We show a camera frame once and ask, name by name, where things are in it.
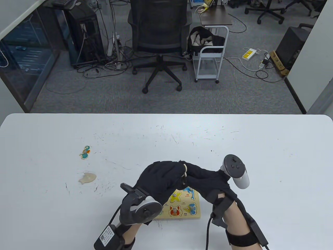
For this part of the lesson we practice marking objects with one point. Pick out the glass partition panel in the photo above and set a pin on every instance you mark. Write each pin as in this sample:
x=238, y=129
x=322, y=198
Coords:
x=28, y=60

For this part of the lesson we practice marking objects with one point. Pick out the power adapter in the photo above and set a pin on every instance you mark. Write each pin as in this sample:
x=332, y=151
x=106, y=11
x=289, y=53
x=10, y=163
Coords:
x=264, y=62

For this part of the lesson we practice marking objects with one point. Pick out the black bag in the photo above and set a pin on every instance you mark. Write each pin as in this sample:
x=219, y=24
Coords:
x=200, y=32

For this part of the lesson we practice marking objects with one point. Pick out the yellow white power strip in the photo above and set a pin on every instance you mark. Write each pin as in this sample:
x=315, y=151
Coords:
x=249, y=54

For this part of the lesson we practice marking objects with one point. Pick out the black mesh office chair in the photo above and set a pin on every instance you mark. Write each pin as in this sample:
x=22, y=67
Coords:
x=158, y=26

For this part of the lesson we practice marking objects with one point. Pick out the white rolling cart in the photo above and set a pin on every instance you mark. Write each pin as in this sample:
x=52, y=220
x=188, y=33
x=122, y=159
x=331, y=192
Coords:
x=212, y=48

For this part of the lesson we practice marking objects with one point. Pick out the green turtle puzzle piece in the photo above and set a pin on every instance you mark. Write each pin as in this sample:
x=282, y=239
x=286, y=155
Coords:
x=185, y=168

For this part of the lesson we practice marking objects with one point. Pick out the black swivel office chair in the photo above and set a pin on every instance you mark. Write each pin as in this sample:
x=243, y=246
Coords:
x=301, y=4
x=269, y=10

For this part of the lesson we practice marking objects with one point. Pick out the plain wooden puzzle piece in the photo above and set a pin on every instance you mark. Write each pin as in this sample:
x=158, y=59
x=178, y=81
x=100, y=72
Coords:
x=87, y=178

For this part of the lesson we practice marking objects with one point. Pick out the wooden animal puzzle frame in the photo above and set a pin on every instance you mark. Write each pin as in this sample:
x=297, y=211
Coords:
x=183, y=202

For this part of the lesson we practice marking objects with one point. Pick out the black labelled wrist box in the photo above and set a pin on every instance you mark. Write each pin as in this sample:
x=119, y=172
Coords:
x=257, y=229
x=108, y=237

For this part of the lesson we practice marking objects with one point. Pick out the yellow blue fish puzzle piece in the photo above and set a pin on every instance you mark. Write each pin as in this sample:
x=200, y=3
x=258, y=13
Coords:
x=190, y=208

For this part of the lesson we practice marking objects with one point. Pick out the black computer tower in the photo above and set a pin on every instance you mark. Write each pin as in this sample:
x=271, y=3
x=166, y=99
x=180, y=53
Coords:
x=88, y=33

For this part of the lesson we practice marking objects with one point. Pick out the white desk leg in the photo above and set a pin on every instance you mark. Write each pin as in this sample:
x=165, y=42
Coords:
x=115, y=39

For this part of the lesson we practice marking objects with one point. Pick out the person's left forearm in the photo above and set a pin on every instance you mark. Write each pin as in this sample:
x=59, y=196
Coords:
x=132, y=231

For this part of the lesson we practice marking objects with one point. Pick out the black keyboard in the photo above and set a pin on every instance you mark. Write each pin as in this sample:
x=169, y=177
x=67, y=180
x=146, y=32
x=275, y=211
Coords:
x=63, y=3

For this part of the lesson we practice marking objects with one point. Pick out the black white handheld controller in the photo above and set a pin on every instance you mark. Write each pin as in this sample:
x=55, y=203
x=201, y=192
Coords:
x=234, y=164
x=140, y=212

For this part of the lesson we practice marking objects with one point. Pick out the black cabinet box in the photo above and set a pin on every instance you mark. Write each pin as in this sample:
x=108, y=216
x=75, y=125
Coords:
x=292, y=44

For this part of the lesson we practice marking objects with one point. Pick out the person's right hand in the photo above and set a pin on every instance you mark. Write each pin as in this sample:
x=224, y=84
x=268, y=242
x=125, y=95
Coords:
x=208, y=182

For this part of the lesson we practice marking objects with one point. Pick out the dark brown side desk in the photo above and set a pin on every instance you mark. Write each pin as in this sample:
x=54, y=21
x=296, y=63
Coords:
x=216, y=17

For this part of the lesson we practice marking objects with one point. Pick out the cardboard box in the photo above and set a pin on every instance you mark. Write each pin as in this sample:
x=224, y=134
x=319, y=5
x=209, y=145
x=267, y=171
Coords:
x=279, y=63

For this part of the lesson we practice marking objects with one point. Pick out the seahorse puzzle piece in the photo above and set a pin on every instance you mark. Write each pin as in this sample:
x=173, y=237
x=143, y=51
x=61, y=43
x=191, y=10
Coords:
x=85, y=152

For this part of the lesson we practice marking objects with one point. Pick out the red crab puzzle piece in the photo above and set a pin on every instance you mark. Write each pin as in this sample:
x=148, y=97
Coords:
x=174, y=211

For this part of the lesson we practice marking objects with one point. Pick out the person's left hand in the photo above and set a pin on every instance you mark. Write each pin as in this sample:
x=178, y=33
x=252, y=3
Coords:
x=161, y=177

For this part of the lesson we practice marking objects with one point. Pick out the yellow starfish puzzle piece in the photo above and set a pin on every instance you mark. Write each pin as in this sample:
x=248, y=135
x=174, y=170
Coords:
x=174, y=196

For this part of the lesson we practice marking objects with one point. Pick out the person's right forearm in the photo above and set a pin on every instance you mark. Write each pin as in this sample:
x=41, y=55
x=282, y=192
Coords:
x=234, y=218

